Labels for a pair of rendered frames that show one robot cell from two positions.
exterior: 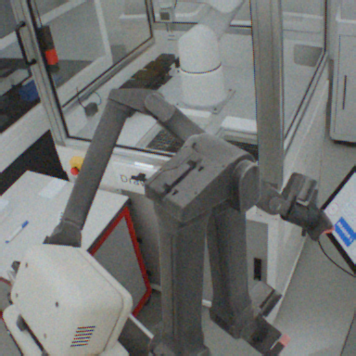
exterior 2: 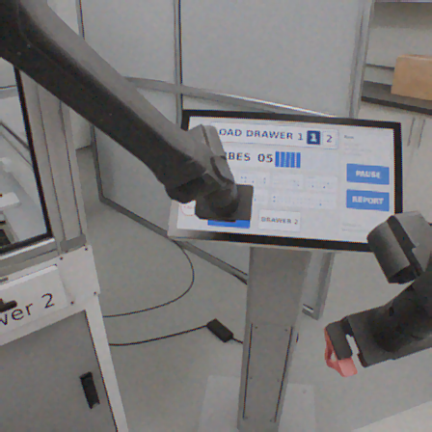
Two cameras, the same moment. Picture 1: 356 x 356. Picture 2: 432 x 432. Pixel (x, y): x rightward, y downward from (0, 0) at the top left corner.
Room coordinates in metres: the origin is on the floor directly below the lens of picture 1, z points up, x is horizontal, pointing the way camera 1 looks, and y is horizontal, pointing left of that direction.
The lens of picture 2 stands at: (0.61, 0.26, 1.42)
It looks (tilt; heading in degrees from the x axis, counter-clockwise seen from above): 29 degrees down; 288
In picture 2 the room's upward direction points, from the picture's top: straight up
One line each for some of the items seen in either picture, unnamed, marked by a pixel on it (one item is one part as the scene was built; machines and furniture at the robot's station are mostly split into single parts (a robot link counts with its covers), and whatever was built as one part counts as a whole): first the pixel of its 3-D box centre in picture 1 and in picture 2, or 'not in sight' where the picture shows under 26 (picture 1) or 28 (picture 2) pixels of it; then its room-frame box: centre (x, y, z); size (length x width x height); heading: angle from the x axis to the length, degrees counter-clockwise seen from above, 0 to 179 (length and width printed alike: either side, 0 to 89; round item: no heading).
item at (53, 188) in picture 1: (53, 189); not in sight; (1.57, 0.57, 0.77); 0.13 x 0.09 x 0.02; 147
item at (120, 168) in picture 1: (145, 179); not in sight; (1.39, 0.12, 0.87); 0.29 x 0.02 x 0.11; 57
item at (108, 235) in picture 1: (61, 279); not in sight; (1.36, 0.63, 0.38); 0.62 x 0.58 x 0.76; 57
